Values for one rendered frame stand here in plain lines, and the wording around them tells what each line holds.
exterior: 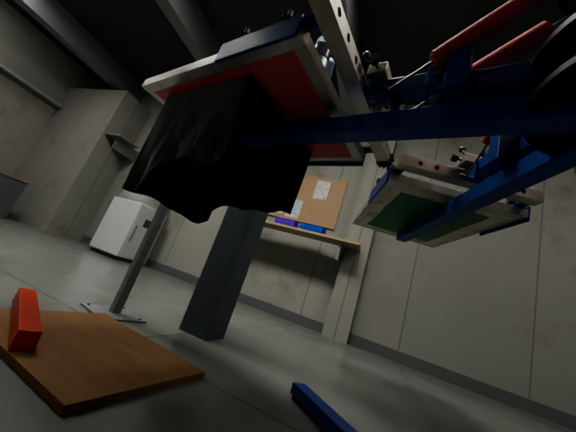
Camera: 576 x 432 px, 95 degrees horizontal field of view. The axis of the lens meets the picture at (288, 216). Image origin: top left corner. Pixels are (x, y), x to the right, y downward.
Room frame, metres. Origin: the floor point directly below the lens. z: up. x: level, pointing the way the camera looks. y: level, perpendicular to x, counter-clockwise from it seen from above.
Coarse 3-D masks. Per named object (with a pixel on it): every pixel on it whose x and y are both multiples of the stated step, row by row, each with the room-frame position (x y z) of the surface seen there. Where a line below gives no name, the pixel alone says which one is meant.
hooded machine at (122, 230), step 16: (128, 192) 4.09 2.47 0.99; (112, 208) 4.09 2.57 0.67; (128, 208) 3.98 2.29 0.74; (144, 208) 3.97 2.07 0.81; (112, 224) 4.03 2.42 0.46; (128, 224) 3.92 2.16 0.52; (144, 224) 4.08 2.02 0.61; (96, 240) 4.09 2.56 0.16; (112, 240) 3.97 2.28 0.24; (128, 240) 3.96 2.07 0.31; (112, 256) 3.97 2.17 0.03; (128, 256) 4.08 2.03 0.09
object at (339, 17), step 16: (320, 0) 0.46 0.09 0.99; (336, 0) 0.46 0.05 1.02; (320, 16) 0.49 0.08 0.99; (336, 16) 0.48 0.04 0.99; (336, 32) 0.51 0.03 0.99; (336, 48) 0.56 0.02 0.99; (352, 48) 0.57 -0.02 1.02; (336, 64) 0.61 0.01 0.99; (352, 64) 0.59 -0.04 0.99; (352, 80) 0.64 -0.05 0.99; (352, 96) 0.70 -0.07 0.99; (368, 112) 0.75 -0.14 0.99; (384, 144) 0.90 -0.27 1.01; (384, 160) 0.99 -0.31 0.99
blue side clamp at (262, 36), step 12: (276, 24) 0.56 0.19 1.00; (288, 24) 0.53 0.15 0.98; (300, 24) 0.51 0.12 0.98; (252, 36) 0.61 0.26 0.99; (264, 36) 0.57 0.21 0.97; (276, 36) 0.55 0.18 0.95; (288, 36) 0.52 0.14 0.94; (228, 48) 0.66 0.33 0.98; (240, 48) 0.62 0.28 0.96; (252, 48) 0.59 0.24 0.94; (216, 60) 0.68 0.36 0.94
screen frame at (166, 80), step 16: (304, 32) 0.53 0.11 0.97; (272, 48) 0.58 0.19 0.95; (288, 48) 0.57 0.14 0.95; (304, 48) 0.55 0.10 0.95; (192, 64) 0.78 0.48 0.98; (208, 64) 0.73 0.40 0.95; (224, 64) 0.70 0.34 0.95; (240, 64) 0.68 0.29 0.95; (304, 64) 0.60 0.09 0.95; (320, 64) 0.61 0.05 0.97; (160, 80) 0.89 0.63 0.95; (176, 80) 0.86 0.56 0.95; (192, 80) 0.83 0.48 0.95; (320, 80) 0.64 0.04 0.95; (320, 96) 0.70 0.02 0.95; (336, 96) 0.71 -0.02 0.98; (336, 112) 0.75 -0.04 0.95; (352, 144) 0.89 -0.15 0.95; (320, 160) 1.09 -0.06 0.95; (336, 160) 1.05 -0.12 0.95; (352, 160) 1.00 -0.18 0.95
